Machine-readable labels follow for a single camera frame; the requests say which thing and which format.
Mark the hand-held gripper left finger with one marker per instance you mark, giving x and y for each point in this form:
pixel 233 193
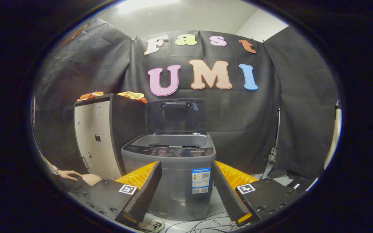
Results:
pixel 147 191

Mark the black light stand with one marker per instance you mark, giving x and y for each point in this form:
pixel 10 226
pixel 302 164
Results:
pixel 273 152

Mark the dark washing machine lid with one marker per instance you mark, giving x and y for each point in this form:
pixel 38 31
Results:
pixel 176 113

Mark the orange garment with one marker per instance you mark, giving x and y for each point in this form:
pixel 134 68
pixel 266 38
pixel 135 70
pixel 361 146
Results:
pixel 131 95

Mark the beige and dark cabinet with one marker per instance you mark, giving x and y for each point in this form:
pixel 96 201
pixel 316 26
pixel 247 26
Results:
pixel 99 142

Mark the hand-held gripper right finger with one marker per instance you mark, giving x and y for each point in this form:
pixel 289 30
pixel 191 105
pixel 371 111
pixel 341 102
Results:
pixel 227 194

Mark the black box on floor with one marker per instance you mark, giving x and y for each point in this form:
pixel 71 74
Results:
pixel 298 185

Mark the grey washing machine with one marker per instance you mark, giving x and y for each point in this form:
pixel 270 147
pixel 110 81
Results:
pixel 176 184

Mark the black backdrop cloth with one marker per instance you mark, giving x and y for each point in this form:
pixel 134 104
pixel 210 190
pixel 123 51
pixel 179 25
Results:
pixel 238 113

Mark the person's shoe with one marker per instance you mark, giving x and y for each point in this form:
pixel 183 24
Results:
pixel 152 225

